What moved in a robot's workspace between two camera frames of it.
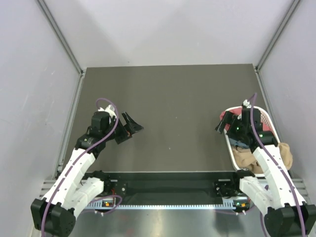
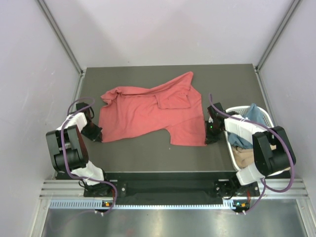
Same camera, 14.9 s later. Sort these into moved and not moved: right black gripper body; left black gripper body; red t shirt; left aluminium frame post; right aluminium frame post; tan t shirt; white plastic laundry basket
Moved: left black gripper body; right black gripper body; red t shirt
Not moved: tan t shirt; white plastic laundry basket; right aluminium frame post; left aluminium frame post
